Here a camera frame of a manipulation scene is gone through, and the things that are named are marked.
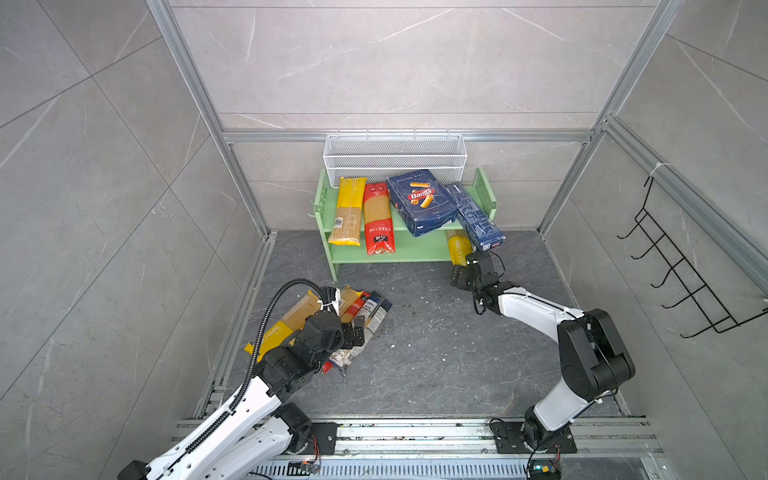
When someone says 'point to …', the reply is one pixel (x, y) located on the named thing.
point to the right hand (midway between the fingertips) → (465, 269)
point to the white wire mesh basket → (372, 155)
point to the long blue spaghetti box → (484, 233)
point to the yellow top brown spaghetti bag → (347, 223)
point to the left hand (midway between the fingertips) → (348, 311)
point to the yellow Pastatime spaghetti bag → (460, 246)
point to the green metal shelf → (431, 246)
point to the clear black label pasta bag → (374, 307)
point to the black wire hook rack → (665, 253)
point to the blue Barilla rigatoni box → (421, 201)
